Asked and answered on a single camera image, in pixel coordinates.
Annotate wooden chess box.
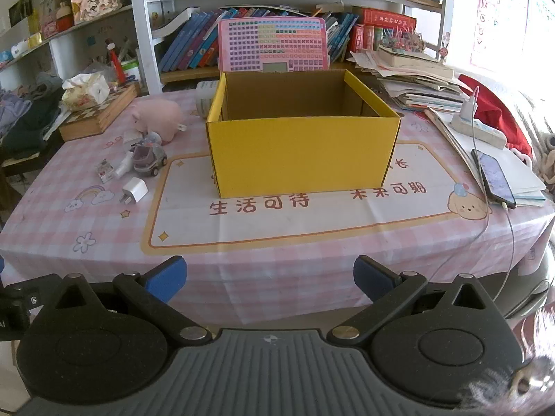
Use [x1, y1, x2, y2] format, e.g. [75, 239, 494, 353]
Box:
[58, 82, 142, 141]

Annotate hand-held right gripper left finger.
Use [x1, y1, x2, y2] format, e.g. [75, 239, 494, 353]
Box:
[43, 255, 213, 348]

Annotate alphabet wall poster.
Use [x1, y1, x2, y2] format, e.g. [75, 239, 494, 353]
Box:
[470, 0, 532, 79]

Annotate white notebooks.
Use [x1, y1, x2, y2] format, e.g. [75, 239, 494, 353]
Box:
[427, 106, 547, 209]

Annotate pink checked tablecloth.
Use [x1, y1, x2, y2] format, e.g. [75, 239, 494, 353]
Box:
[0, 76, 555, 326]

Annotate black smartphone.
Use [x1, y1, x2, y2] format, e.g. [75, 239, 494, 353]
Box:
[472, 149, 518, 209]

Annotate white bookshelf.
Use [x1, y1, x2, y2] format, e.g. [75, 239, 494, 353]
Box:
[128, 0, 447, 96]

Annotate white plugged-in charger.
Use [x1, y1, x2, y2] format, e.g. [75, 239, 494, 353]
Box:
[460, 97, 478, 123]

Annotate grey purple toy truck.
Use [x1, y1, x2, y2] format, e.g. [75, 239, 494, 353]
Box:
[131, 141, 169, 178]

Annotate white power strip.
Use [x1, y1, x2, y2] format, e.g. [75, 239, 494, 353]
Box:
[449, 115, 508, 148]

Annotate white bent booklet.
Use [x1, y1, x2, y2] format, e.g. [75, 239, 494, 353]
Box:
[152, 6, 204, 37]

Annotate yellow cardboard box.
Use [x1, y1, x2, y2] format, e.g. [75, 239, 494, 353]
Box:
[206, 69, 402, 198]

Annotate pile of dark clothes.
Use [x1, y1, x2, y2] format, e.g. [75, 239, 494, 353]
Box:
[0, 73, 63, 152]

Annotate white charger plug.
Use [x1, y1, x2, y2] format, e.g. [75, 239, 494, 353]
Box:
[120, 177, 149, 204]

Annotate thick red book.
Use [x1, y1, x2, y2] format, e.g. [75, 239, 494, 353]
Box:
[352, 7, 417, 31]

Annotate row of colourful books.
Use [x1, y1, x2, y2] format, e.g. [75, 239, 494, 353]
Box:
[158, 6, 360, 72]

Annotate green white box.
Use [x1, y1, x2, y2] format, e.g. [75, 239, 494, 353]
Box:
[120, 58, 142, 83]

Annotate pink learning tablet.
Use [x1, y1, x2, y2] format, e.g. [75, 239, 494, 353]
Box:
[218, 18, 329, 73]

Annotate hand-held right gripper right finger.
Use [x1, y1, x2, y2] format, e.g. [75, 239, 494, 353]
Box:
[327, 255, 504, 348]

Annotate floral tissue pack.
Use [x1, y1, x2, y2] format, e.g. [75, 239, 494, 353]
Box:
[61, 73, 110, 112]

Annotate white charging cable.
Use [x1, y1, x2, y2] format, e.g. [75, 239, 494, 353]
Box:
[496, 201, 519, 304]
[434, 86, 493, 278]

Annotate pink pig toy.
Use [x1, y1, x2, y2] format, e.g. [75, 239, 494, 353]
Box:
[130, 97, 188, 145]

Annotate stack of papers and books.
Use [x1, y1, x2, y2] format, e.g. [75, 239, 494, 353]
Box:
[349, 43, 467, 115]

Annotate red cloth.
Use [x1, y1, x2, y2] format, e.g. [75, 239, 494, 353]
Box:
[457, 73, 534, 165]

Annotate pale fluffy cloth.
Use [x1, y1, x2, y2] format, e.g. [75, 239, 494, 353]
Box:
[468, 312, 555, 416]

